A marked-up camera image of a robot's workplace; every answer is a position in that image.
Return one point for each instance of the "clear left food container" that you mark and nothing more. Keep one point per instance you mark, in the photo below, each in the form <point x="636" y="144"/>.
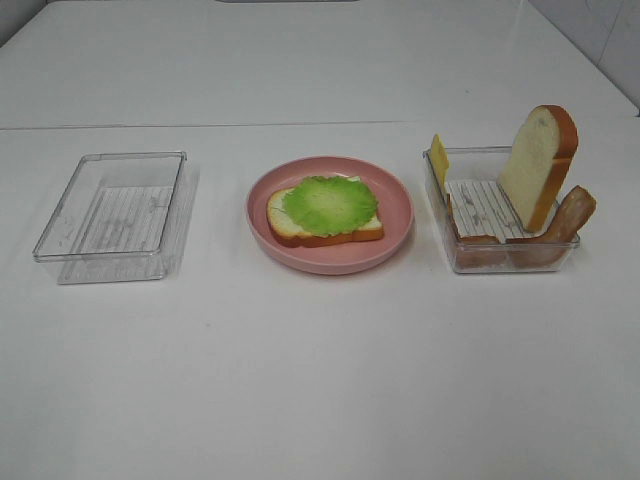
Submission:
<point x="123" y="217"/>

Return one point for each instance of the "yellow cheese slice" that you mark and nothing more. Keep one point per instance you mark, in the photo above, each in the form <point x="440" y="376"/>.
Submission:
<point x="439" y="161"/>

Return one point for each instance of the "green lettuce leaf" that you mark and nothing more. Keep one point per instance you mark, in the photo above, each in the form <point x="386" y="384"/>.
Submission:
<point x="330" y="206"/>

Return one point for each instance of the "pink round plate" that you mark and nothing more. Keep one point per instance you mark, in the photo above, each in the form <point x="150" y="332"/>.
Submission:
<point x="395" y="210"/>

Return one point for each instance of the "white bread slice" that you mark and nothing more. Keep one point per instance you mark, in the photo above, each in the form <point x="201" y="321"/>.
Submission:
<point x="287" y="236"/>

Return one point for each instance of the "clear food container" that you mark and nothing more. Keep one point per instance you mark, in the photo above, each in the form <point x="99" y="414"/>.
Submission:
<point x="480" y="207"/>
<point x="123" y="217"/>

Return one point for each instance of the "upright bread slice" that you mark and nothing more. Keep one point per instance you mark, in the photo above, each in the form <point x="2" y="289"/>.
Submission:
<point x="541" y="155"/>

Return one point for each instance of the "bacon strip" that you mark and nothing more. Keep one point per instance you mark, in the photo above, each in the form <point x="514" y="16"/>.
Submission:
<point x="544" y="250"/>
<point x="472" y="252"/>

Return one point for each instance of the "clear right food container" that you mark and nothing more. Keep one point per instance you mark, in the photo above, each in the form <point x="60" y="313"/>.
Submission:
<point x="480" y="207"/>

